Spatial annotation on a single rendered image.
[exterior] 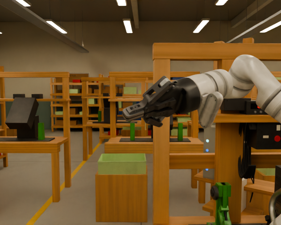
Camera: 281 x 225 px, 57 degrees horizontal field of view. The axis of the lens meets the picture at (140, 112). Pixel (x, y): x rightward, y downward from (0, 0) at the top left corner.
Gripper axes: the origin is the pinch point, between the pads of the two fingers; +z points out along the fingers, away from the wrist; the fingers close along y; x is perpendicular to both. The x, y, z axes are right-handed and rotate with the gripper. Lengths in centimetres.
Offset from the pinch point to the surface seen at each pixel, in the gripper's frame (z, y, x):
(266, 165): -108, -93, -2
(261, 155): -107, -88, -8
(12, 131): 31, -655, -638
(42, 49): -175, -592, -995
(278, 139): -100, -65, -4
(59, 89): -189, -715, -855
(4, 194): 67, -376, -238
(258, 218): -93, -116, 16
